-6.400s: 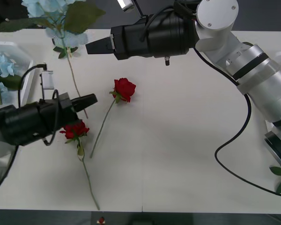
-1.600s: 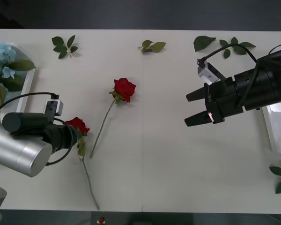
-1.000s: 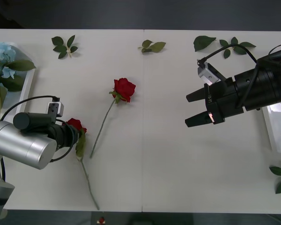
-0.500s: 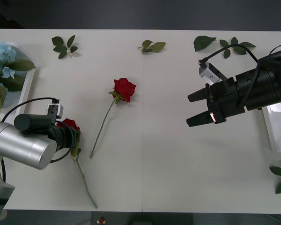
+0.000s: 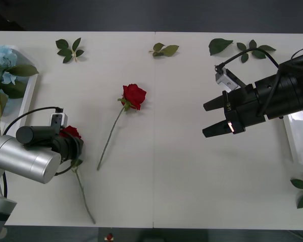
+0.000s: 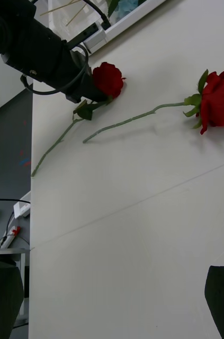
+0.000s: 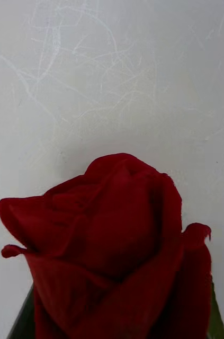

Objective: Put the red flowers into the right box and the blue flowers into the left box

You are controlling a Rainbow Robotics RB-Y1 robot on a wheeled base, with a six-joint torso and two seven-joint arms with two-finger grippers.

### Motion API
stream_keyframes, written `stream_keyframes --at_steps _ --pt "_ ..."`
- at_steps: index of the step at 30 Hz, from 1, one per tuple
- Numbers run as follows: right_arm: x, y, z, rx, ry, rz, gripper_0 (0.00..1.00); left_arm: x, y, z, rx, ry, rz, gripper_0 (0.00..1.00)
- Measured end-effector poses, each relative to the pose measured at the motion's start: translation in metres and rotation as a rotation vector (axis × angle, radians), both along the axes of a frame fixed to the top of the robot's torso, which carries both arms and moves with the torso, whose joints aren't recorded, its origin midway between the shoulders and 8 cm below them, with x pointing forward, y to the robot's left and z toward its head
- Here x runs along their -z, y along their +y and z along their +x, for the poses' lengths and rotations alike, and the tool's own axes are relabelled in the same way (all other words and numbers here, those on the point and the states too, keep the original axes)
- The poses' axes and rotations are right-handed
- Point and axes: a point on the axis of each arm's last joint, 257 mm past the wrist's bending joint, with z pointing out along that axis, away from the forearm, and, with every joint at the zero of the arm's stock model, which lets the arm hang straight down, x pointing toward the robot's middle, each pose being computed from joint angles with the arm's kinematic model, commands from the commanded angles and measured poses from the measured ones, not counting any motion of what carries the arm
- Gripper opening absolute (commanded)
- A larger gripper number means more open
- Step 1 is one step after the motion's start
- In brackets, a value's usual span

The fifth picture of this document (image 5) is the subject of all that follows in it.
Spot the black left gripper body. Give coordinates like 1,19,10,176
70,138,85,162

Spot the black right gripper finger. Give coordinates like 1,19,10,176
203,95,226,112
202,120,232,138

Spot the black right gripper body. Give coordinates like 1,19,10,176
222,84,266,135

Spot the red artificial rose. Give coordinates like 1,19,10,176
59,125,97,225
96,84,147,171

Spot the loose green leaf twig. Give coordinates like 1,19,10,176
148,42,180,57
290,178,303,210
236,39,277,64
56,37,85,64

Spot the single loose green leaf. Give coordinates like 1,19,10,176
208,38,234,56

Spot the shallow white box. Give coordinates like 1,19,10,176
0,44,40,139
282,100,303,166

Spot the right arm wrist camera box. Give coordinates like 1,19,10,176
215,67,240,92

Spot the arm wrist camera box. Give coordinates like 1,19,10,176
215,67,240,92
49,112,68,132

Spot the left arm wrist camera box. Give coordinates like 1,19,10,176
49,112,68,132

